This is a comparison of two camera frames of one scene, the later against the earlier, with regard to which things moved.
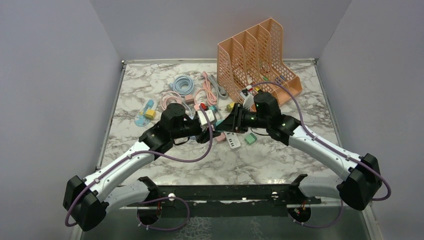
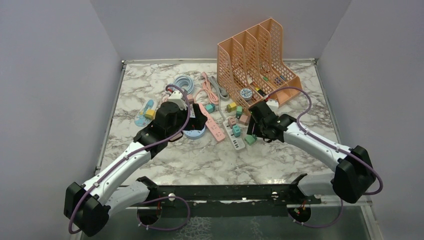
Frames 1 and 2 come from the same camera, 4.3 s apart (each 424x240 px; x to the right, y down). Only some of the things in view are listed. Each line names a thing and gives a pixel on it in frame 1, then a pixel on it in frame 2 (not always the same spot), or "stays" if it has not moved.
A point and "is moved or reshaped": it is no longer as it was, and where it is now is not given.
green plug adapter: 250,139 stays
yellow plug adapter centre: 229,107 stays
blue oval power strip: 140,120 stays
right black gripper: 234,122 to 253,129
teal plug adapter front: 218,122 is moved or reshaped
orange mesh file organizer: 252,62 stays
